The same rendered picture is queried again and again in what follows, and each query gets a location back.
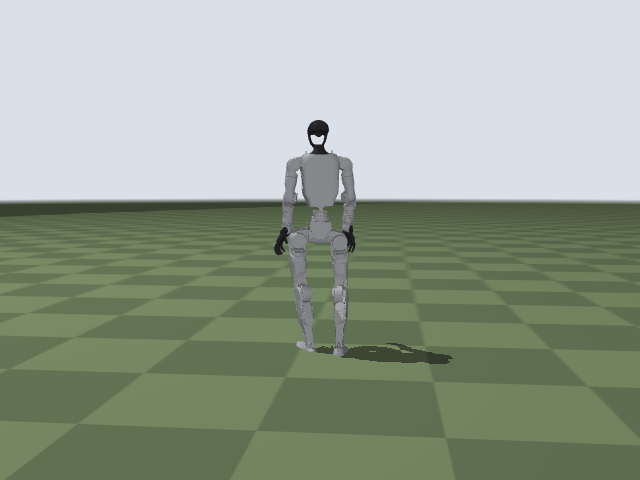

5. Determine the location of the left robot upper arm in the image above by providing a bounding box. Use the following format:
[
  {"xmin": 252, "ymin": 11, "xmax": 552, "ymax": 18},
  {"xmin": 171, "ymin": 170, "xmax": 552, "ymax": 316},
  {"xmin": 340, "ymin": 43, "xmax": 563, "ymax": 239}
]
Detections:
[{"xmin": 284, "ymin": 156, "xmax": 303, "ymax": 204}]

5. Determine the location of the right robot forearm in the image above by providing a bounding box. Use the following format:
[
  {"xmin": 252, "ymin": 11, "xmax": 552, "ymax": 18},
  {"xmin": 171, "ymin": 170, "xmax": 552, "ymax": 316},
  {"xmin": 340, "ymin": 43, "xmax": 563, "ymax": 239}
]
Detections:
[{"xmin": 342, "ymin": 198, "xmax": 356, "ymax": 233}]

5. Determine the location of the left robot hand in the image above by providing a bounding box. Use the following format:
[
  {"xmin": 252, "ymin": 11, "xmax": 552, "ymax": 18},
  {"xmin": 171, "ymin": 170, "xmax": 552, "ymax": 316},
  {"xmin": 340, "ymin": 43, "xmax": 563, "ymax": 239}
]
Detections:
[{"xmin": 274, "ymin": 227, "xmax": 290, "ymax": 255}]

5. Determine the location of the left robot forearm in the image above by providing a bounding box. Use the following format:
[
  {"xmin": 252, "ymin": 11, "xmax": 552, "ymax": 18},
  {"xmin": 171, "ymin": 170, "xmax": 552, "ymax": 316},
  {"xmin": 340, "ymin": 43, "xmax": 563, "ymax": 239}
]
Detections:
[{"xmin": 281, "ymin": 193, "xmax": 294, "ymax": 235}]

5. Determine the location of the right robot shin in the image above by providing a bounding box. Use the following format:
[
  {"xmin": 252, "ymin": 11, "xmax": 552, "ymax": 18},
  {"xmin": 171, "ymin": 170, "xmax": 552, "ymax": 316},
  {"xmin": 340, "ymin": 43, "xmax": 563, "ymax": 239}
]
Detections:
[{"xmin": 334, "ymin": 287, "xmax": 348, "ymax": 348}]

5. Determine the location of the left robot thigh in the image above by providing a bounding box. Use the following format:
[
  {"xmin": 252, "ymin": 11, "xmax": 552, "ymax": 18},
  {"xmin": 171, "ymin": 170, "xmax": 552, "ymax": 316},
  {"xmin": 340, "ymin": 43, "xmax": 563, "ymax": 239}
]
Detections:
[{"xmin": 288, "ymin": 227, "xmax": 313, "ymax": 302}]

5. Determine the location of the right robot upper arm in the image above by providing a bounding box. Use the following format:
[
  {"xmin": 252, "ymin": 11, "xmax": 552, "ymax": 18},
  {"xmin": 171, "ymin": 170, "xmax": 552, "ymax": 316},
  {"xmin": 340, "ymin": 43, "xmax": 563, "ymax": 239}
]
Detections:
[{"xmin": 338, "ymin": 156, "xmax": 356, "ymax": 203}]

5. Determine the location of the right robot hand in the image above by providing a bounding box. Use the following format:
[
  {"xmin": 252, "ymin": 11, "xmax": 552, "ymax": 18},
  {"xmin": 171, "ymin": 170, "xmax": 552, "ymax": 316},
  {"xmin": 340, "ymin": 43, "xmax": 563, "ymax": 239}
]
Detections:
[{"xmin": 342, "ymin": 225, "xmax": 355, "ymax": 252}]

